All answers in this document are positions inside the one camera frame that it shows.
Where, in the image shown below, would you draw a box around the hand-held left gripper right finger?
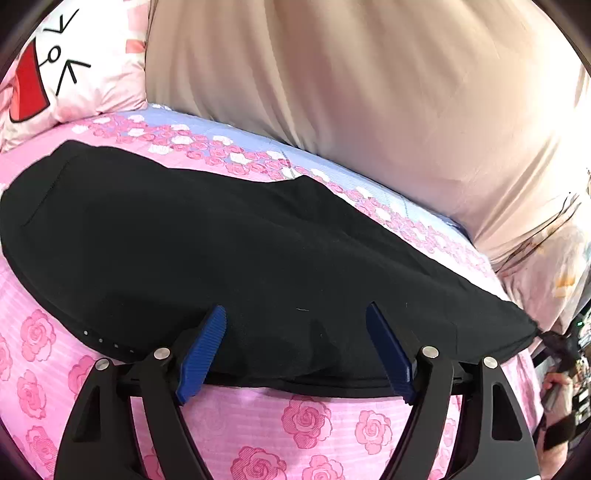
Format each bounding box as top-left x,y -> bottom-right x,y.
365,302 -> 541,480

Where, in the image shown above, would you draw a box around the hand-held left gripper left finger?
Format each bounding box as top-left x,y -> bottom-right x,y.
54,305 -> 227,480

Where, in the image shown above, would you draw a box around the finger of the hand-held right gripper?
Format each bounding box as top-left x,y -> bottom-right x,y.
538,329 -> 572,358

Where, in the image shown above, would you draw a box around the black pants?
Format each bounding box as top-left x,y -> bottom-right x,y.
0,140 -> 543,400

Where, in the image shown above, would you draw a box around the person's right hand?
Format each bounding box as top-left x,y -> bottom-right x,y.
541,371 -> 578,467

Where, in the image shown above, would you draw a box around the pale printed quilt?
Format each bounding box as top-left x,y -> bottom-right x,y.
480,194 -> 591,333

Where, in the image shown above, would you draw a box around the pink rose bedsheet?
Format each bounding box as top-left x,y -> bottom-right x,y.
0,104 -> 543,480

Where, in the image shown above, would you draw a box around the beige duvet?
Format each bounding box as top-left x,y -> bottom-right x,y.
144,0 -> 591,264

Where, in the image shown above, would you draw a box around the cartoon rabbit pillow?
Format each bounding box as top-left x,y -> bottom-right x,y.
0,0 -> 153,153

